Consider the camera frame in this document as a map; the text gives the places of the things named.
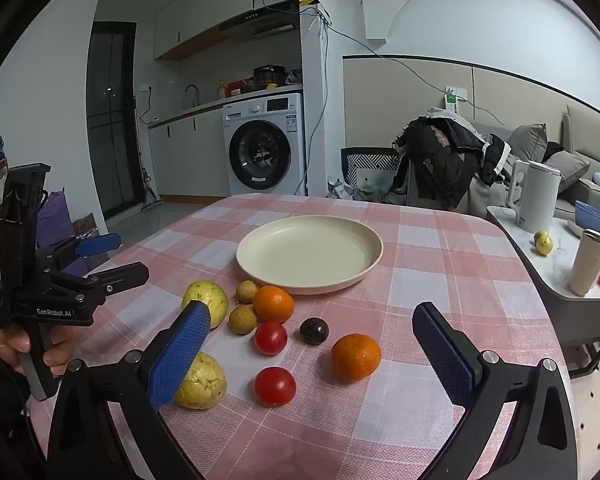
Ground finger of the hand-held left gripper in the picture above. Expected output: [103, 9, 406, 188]
[86, 261, 150, 296]
[74, 233, 122, 258]

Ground pink checked tablecloth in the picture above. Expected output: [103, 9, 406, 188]
[30, 192, 571, 480]

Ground person's left hand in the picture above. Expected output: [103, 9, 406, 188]
[0, 325, 76, 376]

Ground black patterned basket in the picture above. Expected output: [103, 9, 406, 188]
[341, 147, 403, 188]

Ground white base cabinets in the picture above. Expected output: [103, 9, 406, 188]
[147, 105, 232, 198]

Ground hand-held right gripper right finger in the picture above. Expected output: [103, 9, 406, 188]
[412, 301, 578, 480]

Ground white plastic bag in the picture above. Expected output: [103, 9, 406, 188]
[327, 175, 396, 204]

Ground patterned bag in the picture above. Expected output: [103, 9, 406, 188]
[72, 213, 108, 261]

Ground black rice cooker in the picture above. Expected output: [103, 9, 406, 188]
[253, 65, 287, 87]

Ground range hood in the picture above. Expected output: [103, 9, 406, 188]
[220, 7, 301, 36]

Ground mop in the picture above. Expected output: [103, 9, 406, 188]
[132, 95, 163, 211]

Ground white electric kettle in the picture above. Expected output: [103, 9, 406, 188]
[510, 160, 562, 234]

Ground black jacket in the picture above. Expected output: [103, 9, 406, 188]
[394, 116, 511, 211]

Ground cream round plate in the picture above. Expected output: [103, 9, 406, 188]
[236, 215, 384, 296]

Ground dark glass door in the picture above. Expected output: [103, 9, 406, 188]
[86, 21, 137, 221]

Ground grey cushion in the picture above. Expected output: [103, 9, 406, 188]
[545, 150, 591, 193]
[510, 124, 549, 162]

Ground purple bag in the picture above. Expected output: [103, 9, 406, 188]
[36, 187, 76, 249]

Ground grey sofa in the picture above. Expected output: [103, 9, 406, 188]
[490, 105, 600, 221]

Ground cream tumbler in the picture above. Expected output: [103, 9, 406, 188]
[568, 229, 600, 297]

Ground orange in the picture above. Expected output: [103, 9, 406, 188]
[252, 285, 295, 324]
[330, 333, 382, 382]

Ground dark purple plum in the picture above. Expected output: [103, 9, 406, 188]
[300, 317, 330, 345]

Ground white wall cabinets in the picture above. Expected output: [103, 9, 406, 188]
[154, 0, 301, 61]

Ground grey draped cloth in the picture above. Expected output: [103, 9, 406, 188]
[405, 160, 513, 218]

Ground stack of blue bowls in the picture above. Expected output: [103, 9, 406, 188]
[574, 200, 600, 233]

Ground marble side table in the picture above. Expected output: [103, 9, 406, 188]
[486, 205, 600, 376]

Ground yellow-green passion fruit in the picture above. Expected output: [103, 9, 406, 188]
[174, 351, 228, 411]
[181, 280, 229, 327]

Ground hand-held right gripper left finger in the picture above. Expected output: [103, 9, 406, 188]
[47, 300, 213, 480]

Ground white washing machine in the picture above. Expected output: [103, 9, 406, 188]
[223, 93, 307, 197]

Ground red tomato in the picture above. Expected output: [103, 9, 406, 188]
[254, 321, 288, 356]
[254, 366, 297, 407]

